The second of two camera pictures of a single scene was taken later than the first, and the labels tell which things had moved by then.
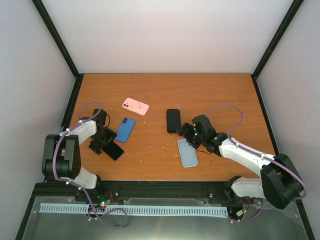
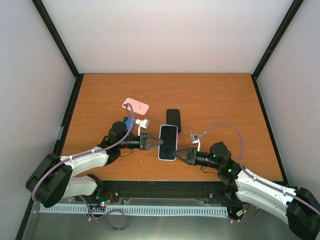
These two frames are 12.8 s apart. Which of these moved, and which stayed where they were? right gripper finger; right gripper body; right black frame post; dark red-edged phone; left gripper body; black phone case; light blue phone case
Moved: dark red-edged phone; light blue phone case; left gripper body; right gripper finger; right gripper body
Stayed: black phone case; right black frame post
